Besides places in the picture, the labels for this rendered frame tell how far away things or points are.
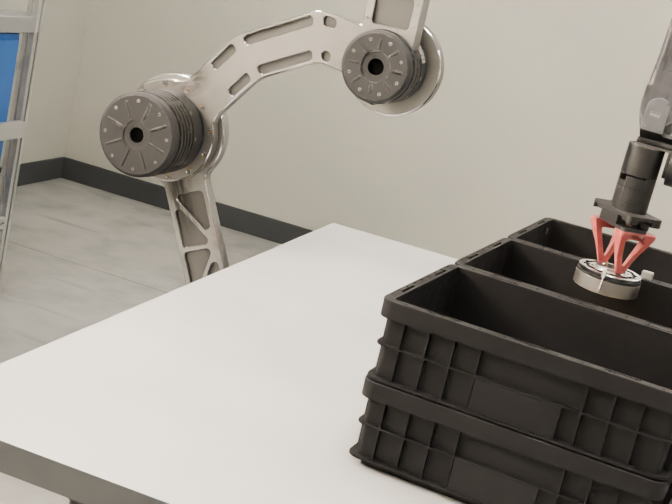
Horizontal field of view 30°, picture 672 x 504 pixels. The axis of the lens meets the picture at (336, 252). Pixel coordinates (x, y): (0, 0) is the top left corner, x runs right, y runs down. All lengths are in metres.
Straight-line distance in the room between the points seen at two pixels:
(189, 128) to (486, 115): 2.81
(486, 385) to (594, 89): 3.71
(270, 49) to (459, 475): 1.25
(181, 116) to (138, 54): 3.25
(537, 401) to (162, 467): 0.46
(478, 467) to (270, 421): 0.31
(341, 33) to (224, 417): 1.07
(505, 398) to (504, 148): 3.76
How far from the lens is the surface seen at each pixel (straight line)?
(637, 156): 1.99
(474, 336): 1.56
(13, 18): 3.83
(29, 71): 3.96
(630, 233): 1.98
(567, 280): 2.13
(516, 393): 1.57
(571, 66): 5.23
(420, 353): 1.60
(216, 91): 2.67
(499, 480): 1.61
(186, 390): 1.79
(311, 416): 1.79
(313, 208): 5.55
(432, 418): 1.60
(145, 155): 2.60
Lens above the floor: 1.35
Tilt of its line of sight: 14 degrees down
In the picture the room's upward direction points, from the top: 13 degrees clockwise
